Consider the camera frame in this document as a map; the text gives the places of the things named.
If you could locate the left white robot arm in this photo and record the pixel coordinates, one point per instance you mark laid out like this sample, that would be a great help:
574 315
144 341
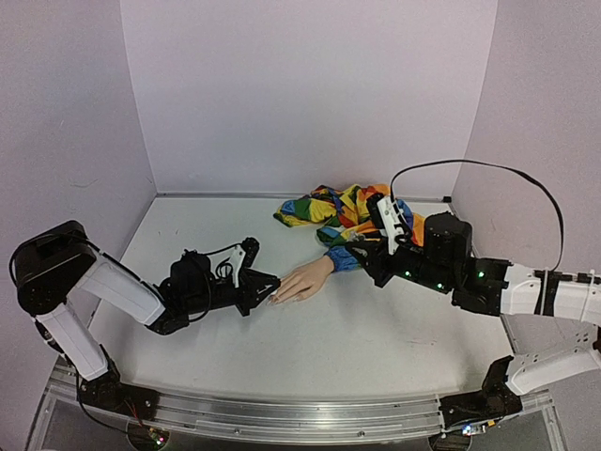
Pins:
49 268

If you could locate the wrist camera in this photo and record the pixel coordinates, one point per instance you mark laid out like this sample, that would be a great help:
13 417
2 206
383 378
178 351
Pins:
242 257
388 218

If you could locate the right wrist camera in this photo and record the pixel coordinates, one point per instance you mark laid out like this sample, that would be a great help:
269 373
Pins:
388 218

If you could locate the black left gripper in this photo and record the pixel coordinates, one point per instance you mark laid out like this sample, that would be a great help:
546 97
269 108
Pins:
252 283

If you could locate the clear nail polish bottle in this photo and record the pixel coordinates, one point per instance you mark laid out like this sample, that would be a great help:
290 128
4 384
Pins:
355 236

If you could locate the mannequin hand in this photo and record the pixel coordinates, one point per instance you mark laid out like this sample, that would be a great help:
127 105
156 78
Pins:
305 281

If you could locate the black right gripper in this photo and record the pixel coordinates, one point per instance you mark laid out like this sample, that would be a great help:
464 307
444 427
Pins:
388 261

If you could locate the colourful rainbow jacket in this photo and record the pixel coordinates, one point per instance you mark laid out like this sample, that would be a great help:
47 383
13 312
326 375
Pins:
337 212

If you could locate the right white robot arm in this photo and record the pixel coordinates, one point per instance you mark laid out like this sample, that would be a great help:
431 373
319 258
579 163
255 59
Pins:
541 293

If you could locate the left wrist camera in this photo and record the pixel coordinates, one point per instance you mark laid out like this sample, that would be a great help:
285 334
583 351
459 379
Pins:
242 257

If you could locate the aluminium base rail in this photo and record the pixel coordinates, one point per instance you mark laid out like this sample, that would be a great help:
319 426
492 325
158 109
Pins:
199 421

